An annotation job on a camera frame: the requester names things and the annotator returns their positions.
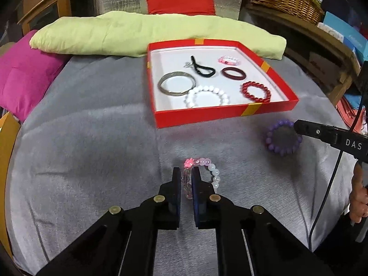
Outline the black cord with silver charm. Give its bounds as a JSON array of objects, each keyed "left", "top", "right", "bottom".
[{"left": 185, "top": 55, "right": 216, "bottom": 79}]

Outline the red pillow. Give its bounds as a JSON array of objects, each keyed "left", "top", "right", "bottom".
[{"left": 145, "top": 0, "right": 216, "bottom": 17}]

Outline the teal cardboard box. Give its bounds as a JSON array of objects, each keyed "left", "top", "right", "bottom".
[{"left": 322, "top": 11, "right": 368, "bottom": 67}]

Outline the grey blanket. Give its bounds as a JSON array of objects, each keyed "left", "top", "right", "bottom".
[{"left": 6, "top": 54, "right": 366, "bottom": 276}]

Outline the stack of coloured folded bags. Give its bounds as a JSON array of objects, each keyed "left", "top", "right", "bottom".
[{"left": 336, "top": 96, "right": 360, "bottom": 127}]

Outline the red shallow box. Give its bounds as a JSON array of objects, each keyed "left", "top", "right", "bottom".
[{"left": 146, "top": 37, "right": 300, "bottom": 129}]

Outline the magenta pillow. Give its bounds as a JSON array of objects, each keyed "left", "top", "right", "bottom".
[{"left": 0, "top": 29, "right": 71, "bottom": 123}]

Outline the person's right hand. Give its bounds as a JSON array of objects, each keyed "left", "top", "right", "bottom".
[{"left": 349, "top": 163, "right": 368, "bottom": 225}]

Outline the silver metal bangle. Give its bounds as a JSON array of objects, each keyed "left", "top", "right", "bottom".
[{"left": 157, "top": 71, "right": 196, "bottom": 97}]

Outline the red bead bracelet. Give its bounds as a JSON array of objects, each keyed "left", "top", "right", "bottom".
[{"left": 241, "top": 80, "right": 272, "bottom": 103}]

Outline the wooden bench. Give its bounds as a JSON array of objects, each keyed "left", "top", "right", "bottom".
[{"left": 244, "top": 2, "right": 363, "bottom": 107}]

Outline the white and blue box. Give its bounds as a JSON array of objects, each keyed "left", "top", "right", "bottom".
[{"left": 317, "top": 23, "right": 346, "bottom": 42}]

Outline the small pink bead bracelet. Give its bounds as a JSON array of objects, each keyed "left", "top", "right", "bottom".
[{"left": 218, "top": 56, "right": 240, "bottom": 66}]

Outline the yellow-green pillow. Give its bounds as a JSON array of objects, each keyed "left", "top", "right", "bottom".
[{"left": 29, "top": 11, "right": 287, "bottom": 61}]

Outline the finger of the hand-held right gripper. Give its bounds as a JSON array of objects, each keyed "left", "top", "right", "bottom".
[{"left": 293, "top": 120, "right": 339, "bottom": 145}]

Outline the pink and white bead bracelet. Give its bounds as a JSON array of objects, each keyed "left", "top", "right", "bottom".
[{"left": 181, "top": 157, "right": 221, "bottom": 201}]

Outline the dark red bangle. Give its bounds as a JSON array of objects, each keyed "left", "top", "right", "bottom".
[{"left": 220, "top": 66, "right": 247, "bottom": 81}]

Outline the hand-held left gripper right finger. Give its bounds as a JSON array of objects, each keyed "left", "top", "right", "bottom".
[{"left": 191, "top": 167, "right": 335, "bottom": 276}]

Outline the wicker basket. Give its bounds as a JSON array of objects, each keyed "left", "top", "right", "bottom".
[{"left": 248, "top": 0, "right": 325, "bottom": 25}]

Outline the black cable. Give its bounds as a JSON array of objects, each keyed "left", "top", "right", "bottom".
[{"left": 309, "top": 91, "right": 368, "bottom": 253}]

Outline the purple bead bracelet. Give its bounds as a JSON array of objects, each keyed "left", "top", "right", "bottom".
[{"left": 266, "top": 120, "right": 303, "bottom": 155}]

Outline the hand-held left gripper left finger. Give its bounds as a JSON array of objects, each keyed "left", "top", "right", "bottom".
[{"left": 36, "top": 167, "right": 182, "bottom": 276}]

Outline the wooden cabinet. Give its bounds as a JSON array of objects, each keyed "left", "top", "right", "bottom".
[{"left": 17, "top": 0, "right": 96, "bottom": 35}]

